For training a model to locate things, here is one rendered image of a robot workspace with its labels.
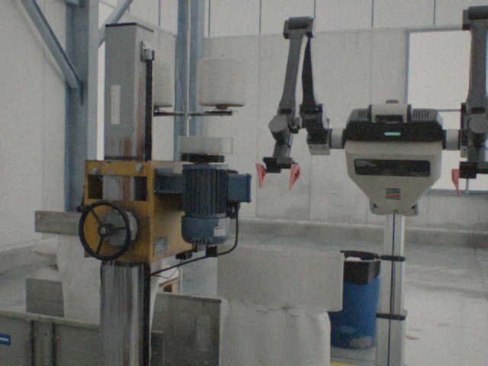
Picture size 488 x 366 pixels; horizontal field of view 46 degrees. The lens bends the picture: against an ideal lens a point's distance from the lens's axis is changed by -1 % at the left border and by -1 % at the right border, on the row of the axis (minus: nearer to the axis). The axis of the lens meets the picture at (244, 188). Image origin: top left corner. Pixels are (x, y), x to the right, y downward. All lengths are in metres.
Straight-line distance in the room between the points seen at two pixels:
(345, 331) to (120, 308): 2.67
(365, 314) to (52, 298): 2.26
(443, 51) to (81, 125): 5.82
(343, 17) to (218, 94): 8.66
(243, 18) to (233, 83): 9.09
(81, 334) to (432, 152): 1.50
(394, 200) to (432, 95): 7.61
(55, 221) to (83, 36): 5.81
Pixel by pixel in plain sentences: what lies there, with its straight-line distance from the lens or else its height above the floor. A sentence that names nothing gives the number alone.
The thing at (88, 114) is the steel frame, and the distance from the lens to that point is 7.88.
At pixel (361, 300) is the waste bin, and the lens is 4.27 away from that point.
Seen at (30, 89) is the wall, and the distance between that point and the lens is 7.59.
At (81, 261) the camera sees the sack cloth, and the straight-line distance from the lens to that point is 2.46.
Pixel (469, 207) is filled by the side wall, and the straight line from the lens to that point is 10.03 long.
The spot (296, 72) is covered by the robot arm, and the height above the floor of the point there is 1.65.
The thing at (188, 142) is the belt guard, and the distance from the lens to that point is 1.76.
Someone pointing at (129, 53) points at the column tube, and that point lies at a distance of 1.84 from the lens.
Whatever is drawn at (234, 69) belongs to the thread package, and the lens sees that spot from 1.92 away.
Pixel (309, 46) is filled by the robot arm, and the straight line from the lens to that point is 2.21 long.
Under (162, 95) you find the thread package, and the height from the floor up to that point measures 1.56.
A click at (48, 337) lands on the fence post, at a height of 0.67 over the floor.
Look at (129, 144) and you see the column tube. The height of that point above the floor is 1.39.
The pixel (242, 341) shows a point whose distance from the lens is 2.15.
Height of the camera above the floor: 1.35
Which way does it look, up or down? 3 degrees down
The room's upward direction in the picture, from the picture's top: 1 degrees clockwise
